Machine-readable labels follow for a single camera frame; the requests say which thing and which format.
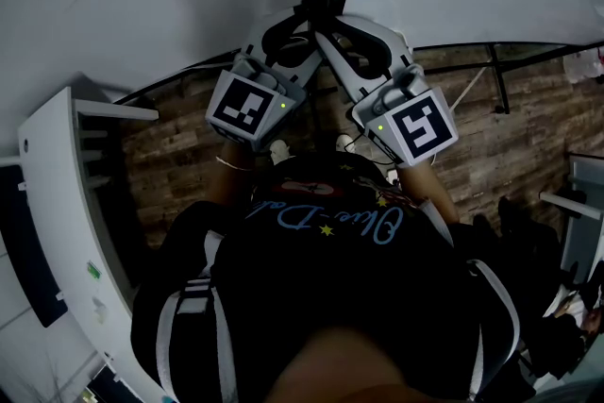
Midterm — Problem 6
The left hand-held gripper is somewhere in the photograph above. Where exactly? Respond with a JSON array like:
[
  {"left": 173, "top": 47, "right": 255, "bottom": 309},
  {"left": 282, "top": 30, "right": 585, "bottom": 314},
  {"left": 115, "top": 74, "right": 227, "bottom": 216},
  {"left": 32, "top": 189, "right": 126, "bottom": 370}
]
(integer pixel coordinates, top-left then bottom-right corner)
[{"left": 205, "top": 7, "right": 325, "bottom": 152}]

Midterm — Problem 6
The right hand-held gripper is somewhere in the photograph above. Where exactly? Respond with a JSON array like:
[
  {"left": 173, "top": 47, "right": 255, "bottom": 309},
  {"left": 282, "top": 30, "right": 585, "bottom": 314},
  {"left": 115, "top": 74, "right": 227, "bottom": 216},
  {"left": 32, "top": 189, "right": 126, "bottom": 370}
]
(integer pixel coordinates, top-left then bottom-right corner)
[{"left": 314, "top": 13, "right": 460, "bottom": 169}]

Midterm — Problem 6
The person's right forearm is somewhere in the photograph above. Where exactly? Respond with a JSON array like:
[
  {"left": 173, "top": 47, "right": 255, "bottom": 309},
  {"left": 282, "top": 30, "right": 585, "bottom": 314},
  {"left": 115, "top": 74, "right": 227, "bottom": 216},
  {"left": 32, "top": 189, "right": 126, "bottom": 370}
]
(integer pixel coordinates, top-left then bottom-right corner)
[{"left": 398, "top": 162, "right": 461, "bottom": 226}]

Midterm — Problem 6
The person's left forearm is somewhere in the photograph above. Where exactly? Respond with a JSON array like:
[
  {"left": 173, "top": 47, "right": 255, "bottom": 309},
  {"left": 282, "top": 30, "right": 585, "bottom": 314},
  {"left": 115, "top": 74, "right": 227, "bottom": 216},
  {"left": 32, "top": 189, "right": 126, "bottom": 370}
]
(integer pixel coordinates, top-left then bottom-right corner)
[{"left": 210, "top": 141, "right": 259, "bottom": 209}]

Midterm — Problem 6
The pale wooden stick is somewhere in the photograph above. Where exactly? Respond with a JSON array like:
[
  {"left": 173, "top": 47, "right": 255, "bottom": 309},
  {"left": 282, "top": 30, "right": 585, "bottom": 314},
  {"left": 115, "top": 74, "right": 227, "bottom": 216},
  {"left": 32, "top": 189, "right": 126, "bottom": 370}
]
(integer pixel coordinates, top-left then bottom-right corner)
[{"left": 450, "top": 66, "right": 487, "bottom": 112}]

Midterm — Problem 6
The person's left white shoe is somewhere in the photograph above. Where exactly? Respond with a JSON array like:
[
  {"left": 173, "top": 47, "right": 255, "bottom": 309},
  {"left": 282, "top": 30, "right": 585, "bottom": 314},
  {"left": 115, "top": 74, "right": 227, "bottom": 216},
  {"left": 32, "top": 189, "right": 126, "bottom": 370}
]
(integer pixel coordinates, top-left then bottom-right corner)
[{"left": 268, "top": 139, "right": 292, "bottom": 166}]

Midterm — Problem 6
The white plastic bag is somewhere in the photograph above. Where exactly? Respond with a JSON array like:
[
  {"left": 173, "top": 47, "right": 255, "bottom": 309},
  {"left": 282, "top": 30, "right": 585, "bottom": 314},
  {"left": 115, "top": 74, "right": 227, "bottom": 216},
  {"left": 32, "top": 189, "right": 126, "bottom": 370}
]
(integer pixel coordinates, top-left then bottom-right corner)
[{"left": 563, "top": 46, "right": 604, "bottom": 86}]

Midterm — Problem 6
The person's black printed shirt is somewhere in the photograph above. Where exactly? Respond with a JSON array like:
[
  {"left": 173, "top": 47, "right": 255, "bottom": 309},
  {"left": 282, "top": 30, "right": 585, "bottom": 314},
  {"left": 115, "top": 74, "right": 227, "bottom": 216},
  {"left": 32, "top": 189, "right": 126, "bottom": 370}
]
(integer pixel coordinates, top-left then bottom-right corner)
[{"left": 130, "top": 153, "right": 525, "bottom": 403}]

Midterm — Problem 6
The small white desk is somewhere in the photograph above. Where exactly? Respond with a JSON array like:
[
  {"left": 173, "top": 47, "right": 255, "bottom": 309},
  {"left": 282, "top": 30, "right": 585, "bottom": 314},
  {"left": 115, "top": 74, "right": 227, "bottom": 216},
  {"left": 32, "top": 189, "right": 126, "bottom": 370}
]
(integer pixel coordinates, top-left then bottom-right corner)
[{"left": 540, "top": 153, "right": 604, "bottom": 279}]

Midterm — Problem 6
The long white desk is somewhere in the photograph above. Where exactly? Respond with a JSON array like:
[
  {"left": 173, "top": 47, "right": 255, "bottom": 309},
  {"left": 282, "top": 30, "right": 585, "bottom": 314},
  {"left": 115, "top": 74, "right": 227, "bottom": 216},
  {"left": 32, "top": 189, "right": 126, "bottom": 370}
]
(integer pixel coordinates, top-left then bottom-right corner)
[{"left": 0, "top": 84, "right": 161, "bottom": 403}]

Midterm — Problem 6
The person's face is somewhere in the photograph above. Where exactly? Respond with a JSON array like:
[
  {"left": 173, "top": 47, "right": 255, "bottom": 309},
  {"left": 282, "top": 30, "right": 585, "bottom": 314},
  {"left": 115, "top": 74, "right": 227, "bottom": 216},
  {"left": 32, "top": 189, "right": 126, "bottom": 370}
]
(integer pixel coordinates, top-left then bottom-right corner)
[{"left": 273, "top": 327, "right": 426, "bottom": 403}]

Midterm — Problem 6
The dark blue partition panel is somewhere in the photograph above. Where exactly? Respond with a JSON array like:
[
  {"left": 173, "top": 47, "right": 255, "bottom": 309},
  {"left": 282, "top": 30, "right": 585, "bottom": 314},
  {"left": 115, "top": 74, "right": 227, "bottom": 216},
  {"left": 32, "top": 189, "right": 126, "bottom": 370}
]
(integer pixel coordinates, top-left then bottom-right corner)
[
  {"left": 0, "top": 164, "right": 70, "bottom": 329},
  {"left": 89, "top": 365, "right": 152, "bottom": 403}
]

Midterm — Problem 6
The black cable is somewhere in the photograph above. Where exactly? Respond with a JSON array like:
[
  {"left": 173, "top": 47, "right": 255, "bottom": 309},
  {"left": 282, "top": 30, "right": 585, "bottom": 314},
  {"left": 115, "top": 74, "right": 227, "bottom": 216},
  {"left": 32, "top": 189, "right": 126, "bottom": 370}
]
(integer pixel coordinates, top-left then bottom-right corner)
[{"left": 346, "top": 134, "right": 395, "bottom": 166}]

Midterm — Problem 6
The thin bracelet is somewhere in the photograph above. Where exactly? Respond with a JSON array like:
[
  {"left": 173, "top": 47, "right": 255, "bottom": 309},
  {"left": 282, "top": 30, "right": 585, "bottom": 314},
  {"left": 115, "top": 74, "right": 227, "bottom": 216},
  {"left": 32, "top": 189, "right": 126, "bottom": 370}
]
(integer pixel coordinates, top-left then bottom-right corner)
[{"left": 215, "top": 155, "right": 254, "bottom": 172}]

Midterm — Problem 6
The grey-white shoulder strap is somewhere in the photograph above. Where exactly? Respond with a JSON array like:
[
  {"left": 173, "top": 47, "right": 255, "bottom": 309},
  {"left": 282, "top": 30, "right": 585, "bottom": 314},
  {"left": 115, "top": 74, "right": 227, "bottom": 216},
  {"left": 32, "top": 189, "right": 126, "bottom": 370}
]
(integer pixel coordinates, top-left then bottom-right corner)
[
  {"left": 155, "top": 277, "right": 237, "bottom": 403},
  {"left": 466, "top": 257, "right": 520, "bottom": 397}
]

